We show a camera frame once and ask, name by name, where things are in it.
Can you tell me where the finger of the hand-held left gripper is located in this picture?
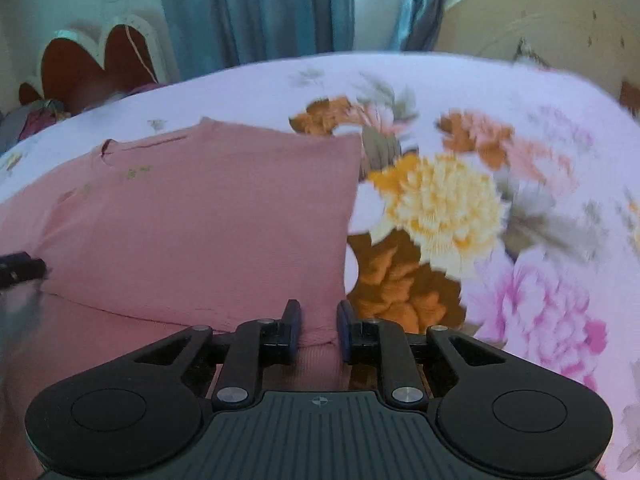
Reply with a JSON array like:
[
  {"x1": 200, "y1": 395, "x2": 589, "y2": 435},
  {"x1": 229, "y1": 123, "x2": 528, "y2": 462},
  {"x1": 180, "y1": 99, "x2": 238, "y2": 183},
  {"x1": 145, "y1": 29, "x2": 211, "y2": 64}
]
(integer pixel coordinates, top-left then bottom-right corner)
[{"x1": 0, "y1": 252, "x2": 47, "y2": 291}]

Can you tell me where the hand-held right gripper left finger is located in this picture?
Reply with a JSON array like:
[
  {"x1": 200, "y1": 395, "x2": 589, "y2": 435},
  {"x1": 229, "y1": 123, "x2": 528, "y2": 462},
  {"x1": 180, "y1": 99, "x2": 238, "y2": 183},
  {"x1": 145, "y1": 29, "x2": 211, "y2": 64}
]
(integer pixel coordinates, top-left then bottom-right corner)
[{"x1": 123, "y1": 299, "x2": 304, "y2": 412}]

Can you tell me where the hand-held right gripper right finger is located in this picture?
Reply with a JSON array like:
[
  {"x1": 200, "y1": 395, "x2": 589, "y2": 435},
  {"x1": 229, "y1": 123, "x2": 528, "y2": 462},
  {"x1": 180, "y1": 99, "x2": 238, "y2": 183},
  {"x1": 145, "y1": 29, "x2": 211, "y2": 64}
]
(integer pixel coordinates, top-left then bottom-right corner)
[{"x1": 336, "y1": 299, "x2": 511, "y2": 411}]

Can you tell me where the pink shirt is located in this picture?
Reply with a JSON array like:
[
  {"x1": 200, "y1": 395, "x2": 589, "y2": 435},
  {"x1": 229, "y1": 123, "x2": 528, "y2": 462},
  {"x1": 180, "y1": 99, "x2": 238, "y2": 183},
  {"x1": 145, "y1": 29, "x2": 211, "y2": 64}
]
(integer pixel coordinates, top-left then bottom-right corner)
[{"x1": 0, "y1": 116, "x2": 364, "y2": 480}]

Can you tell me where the pile of dark clothes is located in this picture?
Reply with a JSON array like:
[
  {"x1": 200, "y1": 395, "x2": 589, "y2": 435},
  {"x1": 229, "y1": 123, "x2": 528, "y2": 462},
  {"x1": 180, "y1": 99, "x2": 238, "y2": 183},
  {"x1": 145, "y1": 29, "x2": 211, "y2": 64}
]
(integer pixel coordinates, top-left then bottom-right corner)
[{"x1": 0, "y1": 97, "x2": 76, "y2": 157}]

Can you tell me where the floral bed sheet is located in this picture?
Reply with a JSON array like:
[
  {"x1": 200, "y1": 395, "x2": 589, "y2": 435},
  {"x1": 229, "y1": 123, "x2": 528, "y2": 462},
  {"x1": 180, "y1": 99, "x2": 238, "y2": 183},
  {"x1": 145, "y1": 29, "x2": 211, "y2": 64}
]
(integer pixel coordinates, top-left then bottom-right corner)
[{"x1": 0, "y1": 50, "x2": 640, "y2": 480}]

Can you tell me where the wide blue curtain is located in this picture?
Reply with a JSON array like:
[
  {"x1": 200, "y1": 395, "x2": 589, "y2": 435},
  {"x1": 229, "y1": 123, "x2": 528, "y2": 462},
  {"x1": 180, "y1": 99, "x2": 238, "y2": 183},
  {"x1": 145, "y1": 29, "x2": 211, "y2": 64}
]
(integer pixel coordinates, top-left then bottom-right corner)
[{"x1": 151, "y1": 0, "x2": 357, "y2": 70}]

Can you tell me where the white patterned pillow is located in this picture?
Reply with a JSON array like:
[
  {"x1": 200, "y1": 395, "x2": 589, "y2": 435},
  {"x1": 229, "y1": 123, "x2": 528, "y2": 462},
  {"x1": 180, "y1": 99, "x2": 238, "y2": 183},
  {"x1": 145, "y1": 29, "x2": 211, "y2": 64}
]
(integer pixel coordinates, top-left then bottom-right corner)
[{"x1": 514, "y1": 37, "x2": 552, "y2": 69}]

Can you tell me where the narrow blue curtain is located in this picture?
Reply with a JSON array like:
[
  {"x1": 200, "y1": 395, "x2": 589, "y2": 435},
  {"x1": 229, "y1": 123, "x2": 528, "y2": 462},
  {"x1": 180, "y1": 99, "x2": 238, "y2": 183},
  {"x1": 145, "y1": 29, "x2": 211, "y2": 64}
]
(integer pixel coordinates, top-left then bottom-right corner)
[{"x1": 399, "y1": 0, "x2": 447, "y2": 53}]

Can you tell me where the orange pillow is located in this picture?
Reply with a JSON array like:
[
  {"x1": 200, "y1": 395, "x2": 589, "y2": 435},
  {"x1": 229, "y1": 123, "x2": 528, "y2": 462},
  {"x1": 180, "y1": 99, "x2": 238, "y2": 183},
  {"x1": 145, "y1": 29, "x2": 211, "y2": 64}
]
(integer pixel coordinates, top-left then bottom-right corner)
[{"x1": 619, "y1": 80, "x2": 640, "y2": 117}]

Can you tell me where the cream round headboard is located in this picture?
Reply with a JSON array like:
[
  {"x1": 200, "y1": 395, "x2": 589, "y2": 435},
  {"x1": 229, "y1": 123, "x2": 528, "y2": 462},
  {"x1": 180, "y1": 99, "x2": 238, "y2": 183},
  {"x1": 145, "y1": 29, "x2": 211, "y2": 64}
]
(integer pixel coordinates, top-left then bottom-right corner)
[{"x1": 434, "y1": 0, "x2": 640, "y2": 98}]

